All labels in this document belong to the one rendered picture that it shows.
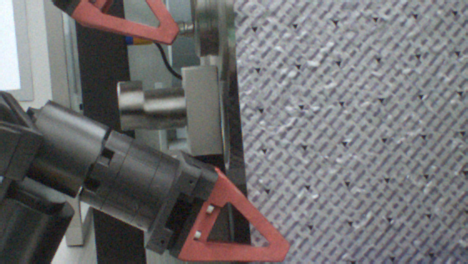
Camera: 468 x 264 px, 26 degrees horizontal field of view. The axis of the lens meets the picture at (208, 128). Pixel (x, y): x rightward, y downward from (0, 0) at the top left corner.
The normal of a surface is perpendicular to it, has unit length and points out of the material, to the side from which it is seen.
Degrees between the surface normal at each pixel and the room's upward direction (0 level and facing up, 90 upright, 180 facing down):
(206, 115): 90
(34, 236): 106
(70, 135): 63
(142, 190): 88
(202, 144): 90
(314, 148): 90
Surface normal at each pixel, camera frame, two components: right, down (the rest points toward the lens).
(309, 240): 0.07, 0.07
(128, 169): 0.19, -0.21
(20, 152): 0.44, 0.38
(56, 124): 0.31, -0.50
